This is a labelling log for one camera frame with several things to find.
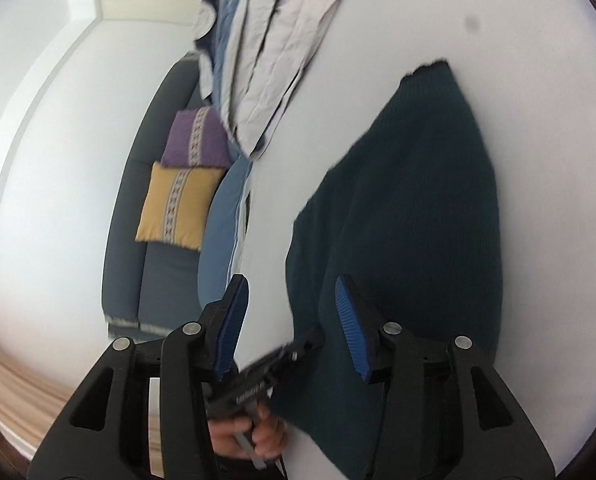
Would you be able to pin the person's left hand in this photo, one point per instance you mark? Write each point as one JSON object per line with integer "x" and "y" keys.
{"x": 270, "y": 435}

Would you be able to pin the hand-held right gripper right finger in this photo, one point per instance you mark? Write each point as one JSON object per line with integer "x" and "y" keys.
{"x": 350, "y": 330}

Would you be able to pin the blue grey duvet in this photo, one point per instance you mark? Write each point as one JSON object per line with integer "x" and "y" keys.
{"x": 218, "y": 240}

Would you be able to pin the dark green knit sweater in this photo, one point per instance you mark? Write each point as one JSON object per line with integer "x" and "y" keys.
{"x": 402, "y": 210}

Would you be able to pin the dark grey sofa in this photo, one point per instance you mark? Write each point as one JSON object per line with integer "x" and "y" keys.
{"x": 128, "y": 240}

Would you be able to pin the pile of grey blue clothes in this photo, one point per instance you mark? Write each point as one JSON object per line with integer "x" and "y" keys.
{"x": 283, "y": 50}

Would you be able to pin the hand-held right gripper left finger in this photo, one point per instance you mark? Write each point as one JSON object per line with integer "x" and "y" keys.
{"x": 230, "y": 325}

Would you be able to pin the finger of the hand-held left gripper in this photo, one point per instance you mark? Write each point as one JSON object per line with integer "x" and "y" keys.
{"x": 308, "y": 346}

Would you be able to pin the yellow patterned cushion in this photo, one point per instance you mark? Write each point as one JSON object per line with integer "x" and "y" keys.
{"x": 180, "y": 205}

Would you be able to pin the purple patterned cushion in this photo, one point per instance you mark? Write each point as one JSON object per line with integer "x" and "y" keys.
{"x": 198, "y": 137}

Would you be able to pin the white bed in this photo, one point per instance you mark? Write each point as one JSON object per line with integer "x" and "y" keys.
{"x": 527, "y": 60}

